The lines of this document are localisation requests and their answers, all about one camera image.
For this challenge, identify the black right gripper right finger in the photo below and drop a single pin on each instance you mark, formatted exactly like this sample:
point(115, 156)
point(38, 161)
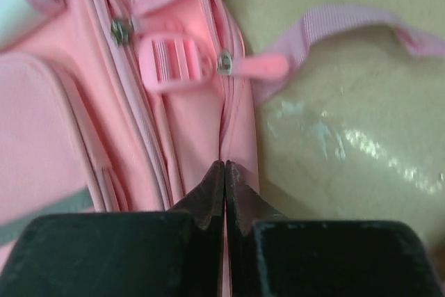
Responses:
point(273, 255)

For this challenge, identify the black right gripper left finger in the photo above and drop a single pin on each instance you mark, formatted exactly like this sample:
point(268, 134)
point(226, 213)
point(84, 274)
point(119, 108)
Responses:
point(177, 252)

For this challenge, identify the pink student backpack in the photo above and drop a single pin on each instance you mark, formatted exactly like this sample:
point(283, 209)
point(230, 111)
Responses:
point(122, 106)

